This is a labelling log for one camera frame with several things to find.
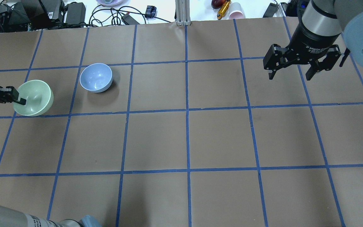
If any yellow metal cylinder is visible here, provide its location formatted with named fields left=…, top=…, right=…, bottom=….
left=216, top=0, right=231, bottom=20

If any small blue black device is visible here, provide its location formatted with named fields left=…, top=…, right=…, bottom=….
left=144, top=5, right=157, bottom=19

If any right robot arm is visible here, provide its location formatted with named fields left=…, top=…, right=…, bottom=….
left=263, top=0, right=363, bottom=81

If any green bowl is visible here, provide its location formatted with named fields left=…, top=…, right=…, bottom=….
left=13, top=79, right=54, bottom=117

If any purple plate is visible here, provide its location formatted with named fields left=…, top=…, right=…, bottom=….
left=96, top=0, right=123, bottom=6

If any red toy fruit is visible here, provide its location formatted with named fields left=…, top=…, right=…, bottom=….
left=211, top=0, right=226, bottom=9

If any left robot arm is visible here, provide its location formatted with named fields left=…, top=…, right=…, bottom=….
left=0, top=79, right=101, bottom=227

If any aluminium frame post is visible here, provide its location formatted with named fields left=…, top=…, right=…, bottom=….
left=175, top=0, right=191, bottom=26

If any black power adapter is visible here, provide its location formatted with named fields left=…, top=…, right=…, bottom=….
left=65, top=2, right=86, bottom=25

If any pink cup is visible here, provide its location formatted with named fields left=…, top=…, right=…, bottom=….
left=228, top=2, right=246, bottom=19

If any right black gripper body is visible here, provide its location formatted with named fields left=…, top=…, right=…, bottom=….
left=284, top=24, right=339, bottom=64

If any blue bowl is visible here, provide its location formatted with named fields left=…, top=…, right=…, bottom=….
left=79, top=63, right=113, bottom=93

